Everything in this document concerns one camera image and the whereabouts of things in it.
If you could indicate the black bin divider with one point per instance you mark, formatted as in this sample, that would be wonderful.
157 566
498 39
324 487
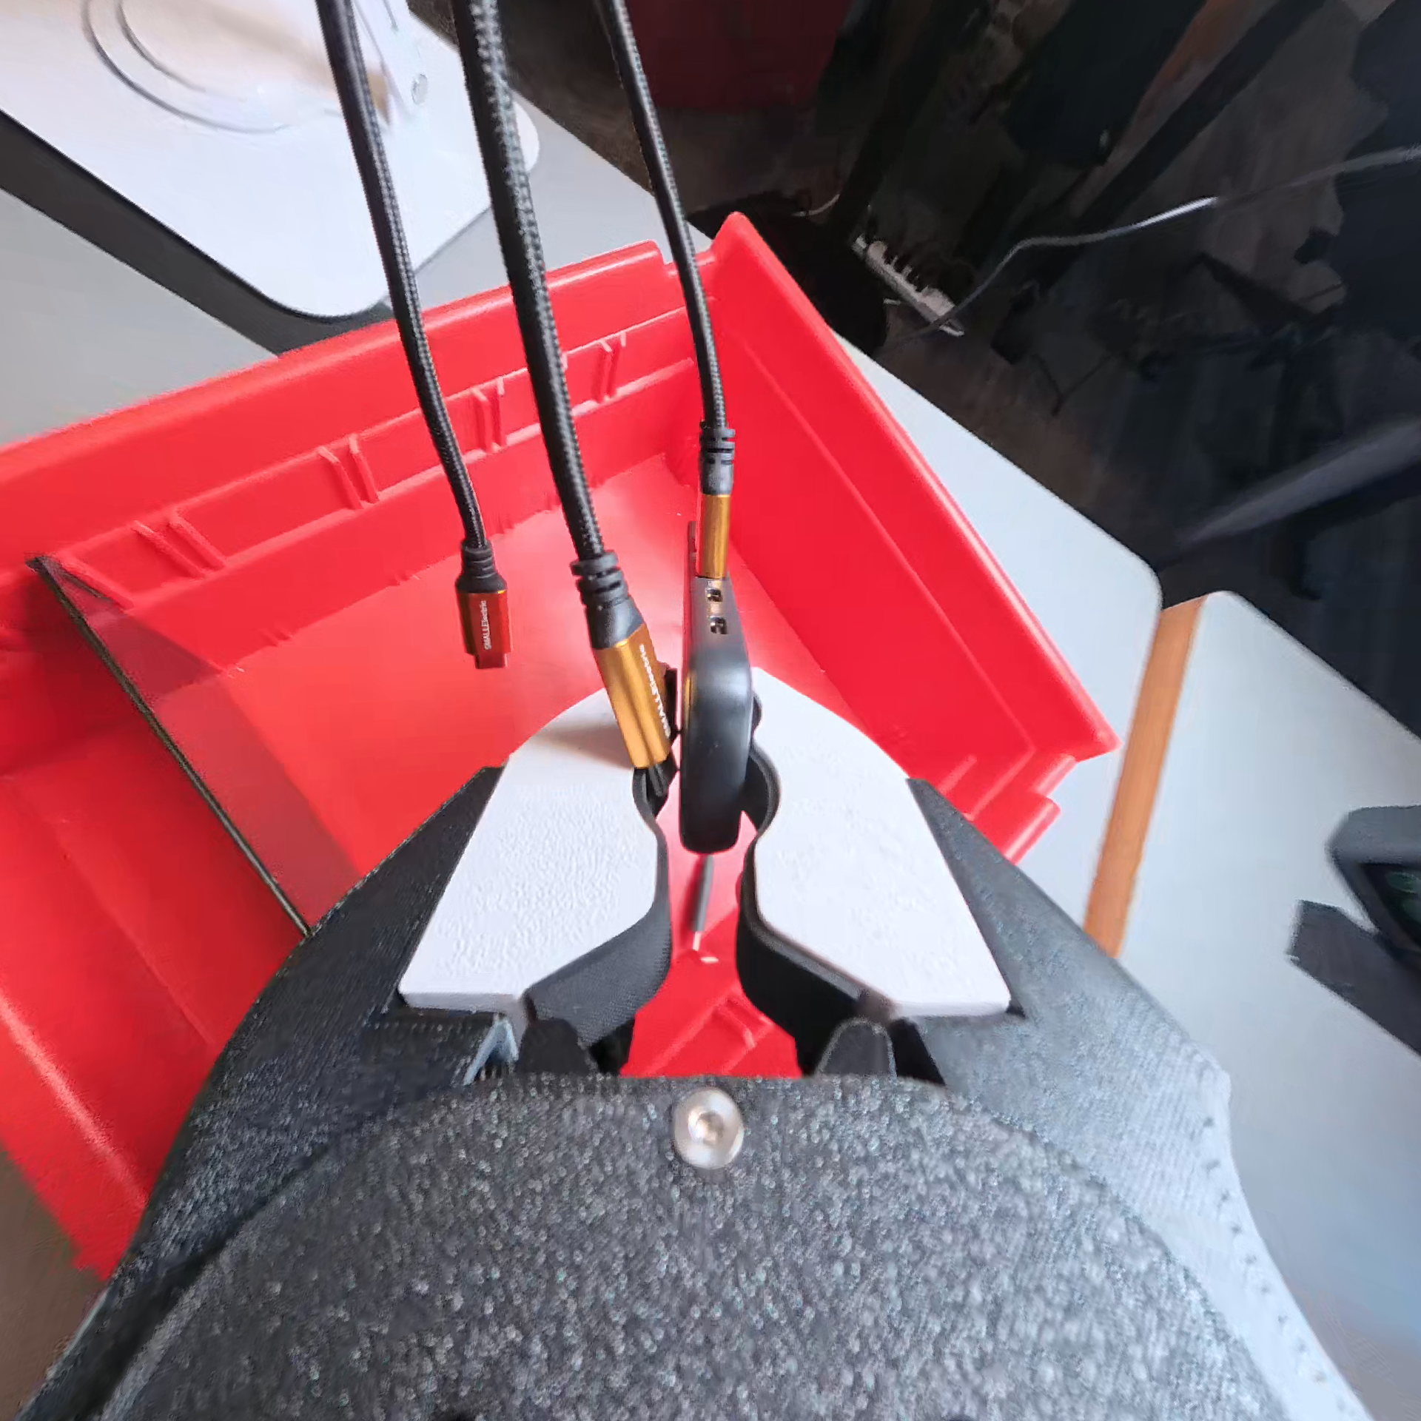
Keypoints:
211 732

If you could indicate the black usb hub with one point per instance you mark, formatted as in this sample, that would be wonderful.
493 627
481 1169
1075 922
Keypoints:
717 720

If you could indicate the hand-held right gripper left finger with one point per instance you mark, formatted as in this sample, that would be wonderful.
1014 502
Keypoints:
534 876

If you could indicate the red plastic bin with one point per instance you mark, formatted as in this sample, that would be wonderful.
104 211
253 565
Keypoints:
334 666

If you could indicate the grey charger with display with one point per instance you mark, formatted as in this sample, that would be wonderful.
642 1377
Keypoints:
1383 876

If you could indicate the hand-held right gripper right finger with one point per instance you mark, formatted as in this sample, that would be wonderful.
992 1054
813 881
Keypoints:
867 888

